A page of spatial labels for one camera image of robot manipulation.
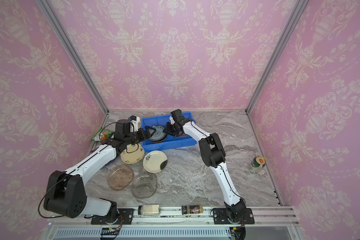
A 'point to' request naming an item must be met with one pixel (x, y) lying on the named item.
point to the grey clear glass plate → (144, 186)
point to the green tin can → (257, 164)
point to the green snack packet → (105, 134)
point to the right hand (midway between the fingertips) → (164, 130)
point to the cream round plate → (132, 153)
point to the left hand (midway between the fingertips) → (152, 132)
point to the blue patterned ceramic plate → (159, 136)
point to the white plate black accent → (154, 161)
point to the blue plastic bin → (181, 140)
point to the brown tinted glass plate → (119, 177)
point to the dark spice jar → (187, 209)
